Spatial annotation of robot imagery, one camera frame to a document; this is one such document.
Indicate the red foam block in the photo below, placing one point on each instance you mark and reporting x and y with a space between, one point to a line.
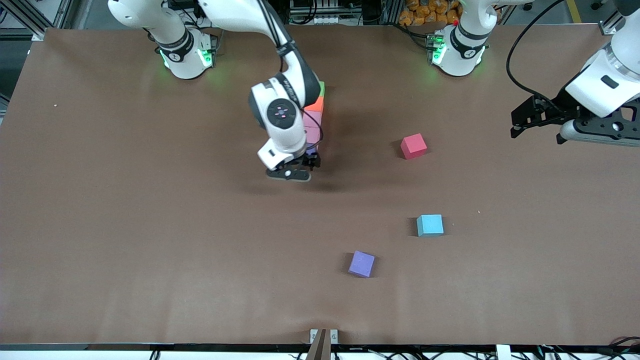
414 146

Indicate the green foam block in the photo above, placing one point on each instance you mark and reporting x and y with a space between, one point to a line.
322 90

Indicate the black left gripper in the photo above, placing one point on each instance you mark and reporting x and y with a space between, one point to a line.
559 109

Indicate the orange snack bag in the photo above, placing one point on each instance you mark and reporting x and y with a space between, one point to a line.
425 12

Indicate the small metal mounting bracket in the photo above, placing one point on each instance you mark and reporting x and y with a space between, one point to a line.
313 336

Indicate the white table bracket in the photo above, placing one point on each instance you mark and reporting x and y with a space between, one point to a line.
503 352

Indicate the aluminium frame profile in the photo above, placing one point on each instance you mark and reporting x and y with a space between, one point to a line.
20 14

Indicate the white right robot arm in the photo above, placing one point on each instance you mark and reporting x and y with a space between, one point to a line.
187 70

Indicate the cyan foam block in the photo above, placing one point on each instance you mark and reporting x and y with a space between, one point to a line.
430 225

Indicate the metal equipment rack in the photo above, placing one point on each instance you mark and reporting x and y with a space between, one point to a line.
325 20

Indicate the brown mounting pole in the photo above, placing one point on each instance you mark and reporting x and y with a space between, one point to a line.
320 347

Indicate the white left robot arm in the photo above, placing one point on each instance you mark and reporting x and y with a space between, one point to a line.
457 65

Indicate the purple foam block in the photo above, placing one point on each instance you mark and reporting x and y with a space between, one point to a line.
312 149
361 263

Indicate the orange foam block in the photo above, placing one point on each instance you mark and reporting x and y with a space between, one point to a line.
317 106

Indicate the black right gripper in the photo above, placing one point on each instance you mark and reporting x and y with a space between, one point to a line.
312 160

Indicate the brown paper table cover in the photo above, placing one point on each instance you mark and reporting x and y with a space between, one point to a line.
320 300

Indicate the pink foam block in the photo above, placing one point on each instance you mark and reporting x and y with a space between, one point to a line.
315 120
314 136

